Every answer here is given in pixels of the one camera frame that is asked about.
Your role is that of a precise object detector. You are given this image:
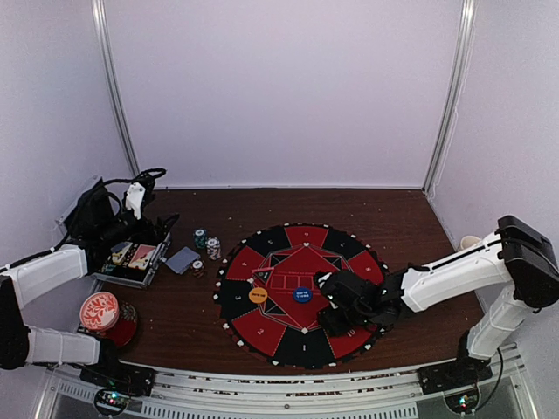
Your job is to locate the green white chip stack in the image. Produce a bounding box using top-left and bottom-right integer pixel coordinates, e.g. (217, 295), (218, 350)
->
(193, 228), (207, 249)

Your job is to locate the blue small blind button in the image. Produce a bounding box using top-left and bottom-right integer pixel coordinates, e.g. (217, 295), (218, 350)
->
(293, 286), (313, 304)

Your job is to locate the white grey chip stack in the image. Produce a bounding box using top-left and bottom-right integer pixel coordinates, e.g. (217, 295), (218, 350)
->
(206, 237), (221, 260)

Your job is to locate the orange big blind button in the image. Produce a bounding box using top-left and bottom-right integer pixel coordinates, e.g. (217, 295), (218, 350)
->
(248, 287), (268, 305)

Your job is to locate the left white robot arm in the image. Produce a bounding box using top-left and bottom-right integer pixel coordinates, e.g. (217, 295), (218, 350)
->
(1, 169), (176, 388)

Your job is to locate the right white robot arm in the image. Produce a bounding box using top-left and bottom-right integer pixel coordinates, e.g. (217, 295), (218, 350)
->
(314, 216), (558, 386)

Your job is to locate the black gold card box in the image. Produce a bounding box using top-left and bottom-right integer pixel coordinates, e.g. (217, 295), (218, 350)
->
(106, 241), (135, 266)

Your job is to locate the red gold card box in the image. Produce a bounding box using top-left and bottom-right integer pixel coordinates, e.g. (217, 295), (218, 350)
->
(128, 244), (156, 271)

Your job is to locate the aluminium poker case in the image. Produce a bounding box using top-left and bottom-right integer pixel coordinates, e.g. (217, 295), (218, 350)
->
(54, 175), (172, 291)

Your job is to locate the blue playing card deck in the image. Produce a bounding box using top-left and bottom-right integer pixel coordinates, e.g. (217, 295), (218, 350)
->
(165, 246), (200, 275)

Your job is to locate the red black chip stack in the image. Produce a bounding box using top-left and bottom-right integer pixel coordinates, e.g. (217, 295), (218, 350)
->
(191, 259), (205, 278)

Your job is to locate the red floral round tin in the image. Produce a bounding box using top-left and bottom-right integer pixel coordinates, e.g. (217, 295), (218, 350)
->
(79, 292), (120, 335)

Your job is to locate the round red black poker mat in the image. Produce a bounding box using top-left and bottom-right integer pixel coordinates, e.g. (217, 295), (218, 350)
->
(213, 223), (389, 369)

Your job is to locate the dark red round lid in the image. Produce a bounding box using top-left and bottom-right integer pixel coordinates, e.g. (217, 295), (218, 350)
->
(104, 300), (139, 348)

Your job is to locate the patterned paper cup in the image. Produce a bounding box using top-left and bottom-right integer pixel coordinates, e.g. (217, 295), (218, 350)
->
(459, 235), (481, 251)

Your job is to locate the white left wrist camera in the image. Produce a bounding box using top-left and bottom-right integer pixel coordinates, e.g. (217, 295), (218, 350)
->
(124, 182), (146, 220)

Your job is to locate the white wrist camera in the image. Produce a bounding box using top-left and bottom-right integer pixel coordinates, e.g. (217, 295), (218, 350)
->
(314, 271), (332, 289)
(124, 182), (146, 220)

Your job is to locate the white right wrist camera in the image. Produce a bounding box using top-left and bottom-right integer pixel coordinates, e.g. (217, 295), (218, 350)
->
(314, 271), (332, 289)

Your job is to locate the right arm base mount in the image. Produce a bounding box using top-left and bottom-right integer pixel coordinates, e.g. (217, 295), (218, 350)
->
(418, 361), (493, 395)

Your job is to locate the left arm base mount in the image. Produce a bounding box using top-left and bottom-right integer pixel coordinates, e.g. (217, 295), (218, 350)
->
(79, 338), (156, 396)

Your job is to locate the front aluminium rail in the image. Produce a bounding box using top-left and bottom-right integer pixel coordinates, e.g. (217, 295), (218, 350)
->
(32, 342), (541, 419)

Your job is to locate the right aluminium frame post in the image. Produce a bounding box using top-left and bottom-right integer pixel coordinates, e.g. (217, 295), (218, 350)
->
(422, 0), (478, 198)

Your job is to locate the aluminium frame post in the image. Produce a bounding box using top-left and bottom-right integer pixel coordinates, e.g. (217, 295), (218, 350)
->
(422, 0), (478, 198)
(91, 0), (141, 175)

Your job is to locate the left aluminium frame post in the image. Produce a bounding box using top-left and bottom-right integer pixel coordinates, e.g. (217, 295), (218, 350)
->
(91, 0), (141, 175)

